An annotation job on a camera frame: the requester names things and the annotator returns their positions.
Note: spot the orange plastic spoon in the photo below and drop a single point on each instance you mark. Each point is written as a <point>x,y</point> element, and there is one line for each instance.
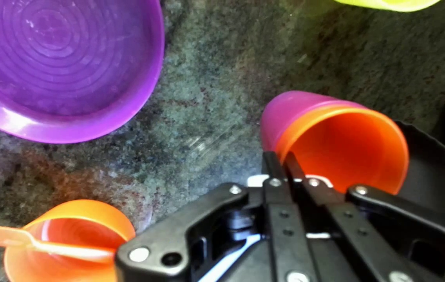
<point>7,237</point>

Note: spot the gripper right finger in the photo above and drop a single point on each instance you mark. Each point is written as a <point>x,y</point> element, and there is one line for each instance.
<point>402,219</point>

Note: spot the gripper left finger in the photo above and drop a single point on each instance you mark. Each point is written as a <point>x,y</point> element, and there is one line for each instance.
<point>175,231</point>

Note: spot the yellow-green plastic bowl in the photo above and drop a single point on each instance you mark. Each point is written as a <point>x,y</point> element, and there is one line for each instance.
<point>391,4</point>

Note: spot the orange plastic cup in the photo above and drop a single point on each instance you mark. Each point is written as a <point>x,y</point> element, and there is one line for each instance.
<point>77,219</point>
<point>344,149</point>

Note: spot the pink plastic cup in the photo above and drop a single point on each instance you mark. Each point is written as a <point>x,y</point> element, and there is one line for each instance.
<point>285,113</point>

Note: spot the black plastic tray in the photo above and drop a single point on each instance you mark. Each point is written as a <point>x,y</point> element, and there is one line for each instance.
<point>434,168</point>

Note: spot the purple plastic bowl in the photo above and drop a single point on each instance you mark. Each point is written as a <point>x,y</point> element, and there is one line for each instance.
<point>58,66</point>

